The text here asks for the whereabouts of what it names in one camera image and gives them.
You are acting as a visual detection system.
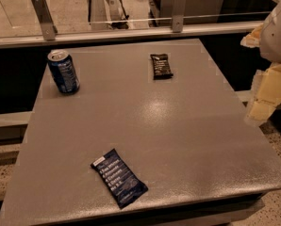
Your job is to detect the black snack bar wrapper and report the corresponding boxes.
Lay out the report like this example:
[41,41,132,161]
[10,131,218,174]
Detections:
[150,54,174,79]

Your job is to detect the blue snack bar wrapper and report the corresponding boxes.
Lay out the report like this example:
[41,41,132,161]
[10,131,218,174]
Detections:
[91,149,148,209]

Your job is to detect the metal railing bracket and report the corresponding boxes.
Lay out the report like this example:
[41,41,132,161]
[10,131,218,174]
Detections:
[172,0,187,33]
[31,0,58,40]

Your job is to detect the blue pepsi can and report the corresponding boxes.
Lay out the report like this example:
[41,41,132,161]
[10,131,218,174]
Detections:
[47,50,80,93]

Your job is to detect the right metal railing bracket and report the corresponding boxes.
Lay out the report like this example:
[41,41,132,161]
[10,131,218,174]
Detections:
[172,0,187,33]

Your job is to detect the glass railing panel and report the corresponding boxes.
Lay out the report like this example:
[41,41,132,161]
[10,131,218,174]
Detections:
[0,0,273,38]

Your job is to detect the left metal railing bracket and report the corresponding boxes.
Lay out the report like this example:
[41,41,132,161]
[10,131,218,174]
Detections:
[31,0,58,40]

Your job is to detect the metal railing beam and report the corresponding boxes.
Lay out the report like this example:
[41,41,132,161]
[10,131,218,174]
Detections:
[0,21,262,49]

